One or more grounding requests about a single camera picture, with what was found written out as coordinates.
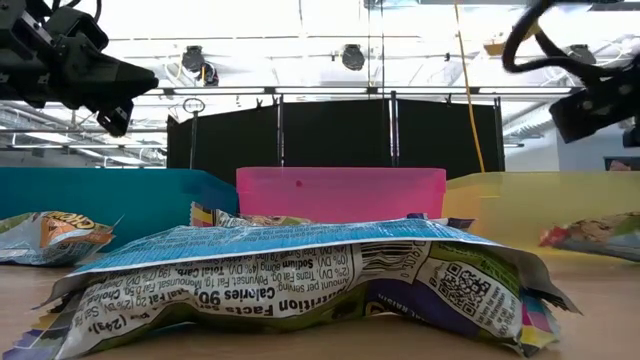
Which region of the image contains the black pole with ring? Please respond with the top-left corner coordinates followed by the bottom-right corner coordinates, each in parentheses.
top-left (182, 96), bottom-right (207, 169)

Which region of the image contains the orange snack bag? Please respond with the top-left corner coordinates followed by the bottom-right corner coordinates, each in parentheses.
top-left (0, 209), bottom-right (117, 267)

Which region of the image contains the yellow plastic bin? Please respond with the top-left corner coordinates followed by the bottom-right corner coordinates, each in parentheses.
top-left (442, 170), bottom-right (640, 259)

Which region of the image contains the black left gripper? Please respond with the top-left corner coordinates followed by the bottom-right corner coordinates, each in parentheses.
top-left (0, 0), bottom-right (160, 139)

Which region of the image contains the dark wall screen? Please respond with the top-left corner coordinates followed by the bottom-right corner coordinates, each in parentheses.
top-left (603, 155), bottom-right (640, 172)

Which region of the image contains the black partition screen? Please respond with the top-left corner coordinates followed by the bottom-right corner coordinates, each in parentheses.
top-left (166, 97), bottom-right (505, 187)

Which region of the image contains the black looped wrist cable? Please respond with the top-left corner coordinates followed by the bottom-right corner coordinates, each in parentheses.
top-left (501, 0), bottom-right (629, 84)

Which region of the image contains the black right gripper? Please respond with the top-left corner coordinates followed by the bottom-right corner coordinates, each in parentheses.
top-left (549, 64), bottom-right (640, 145)

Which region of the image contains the blue wrapper granola bar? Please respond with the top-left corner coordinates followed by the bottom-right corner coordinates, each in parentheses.
top-left (2, 217), bottom-right (584, 360)
top-left (188, 200), bottom-right (476, 232)

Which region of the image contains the red-ended granola bar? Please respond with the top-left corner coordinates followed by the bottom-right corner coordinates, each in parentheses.
top-left (538, 211), bottom-right (640, 264)

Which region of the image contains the black ceiling spotlight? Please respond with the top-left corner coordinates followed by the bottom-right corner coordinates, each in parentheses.
top-left (567, 43), bottom-right (599, 66)
top-left (341, 43), bottom-right (366, 72)
top-left (180, 44), bottom-right (220, 87)

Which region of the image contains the yellow hanging cable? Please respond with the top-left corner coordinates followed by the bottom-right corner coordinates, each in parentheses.
top-left (452, 0), bottom-right (486, 174)

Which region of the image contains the pink-red plastic bin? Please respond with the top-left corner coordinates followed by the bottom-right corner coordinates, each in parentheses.
top-left (235, 166), bottom-right (448, 225)

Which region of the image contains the blue plastic bin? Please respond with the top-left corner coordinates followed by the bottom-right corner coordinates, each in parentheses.
top-left (0, 166), bottom-right (239, 254)

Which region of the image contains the long ceiling light strip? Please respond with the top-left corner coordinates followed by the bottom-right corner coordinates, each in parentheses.
top-left (144, 85), bottom-right (576, 97)

